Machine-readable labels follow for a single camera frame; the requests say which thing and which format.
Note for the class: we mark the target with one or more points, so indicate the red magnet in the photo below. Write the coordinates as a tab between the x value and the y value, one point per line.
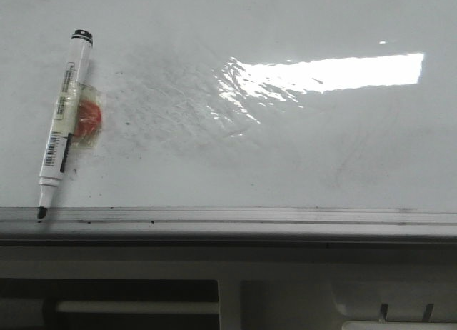
89	118

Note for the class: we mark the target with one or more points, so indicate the white whiteboard marker pen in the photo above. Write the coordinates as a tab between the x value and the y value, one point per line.
64	119

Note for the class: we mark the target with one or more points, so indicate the white machine housing panel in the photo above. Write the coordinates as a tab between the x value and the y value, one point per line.
317	287

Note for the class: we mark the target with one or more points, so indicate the white horizontal rod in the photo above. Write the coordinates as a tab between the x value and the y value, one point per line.
137	307

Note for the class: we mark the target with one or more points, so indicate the aluminium whiteboard frame rail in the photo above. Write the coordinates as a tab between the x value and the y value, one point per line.
227	225

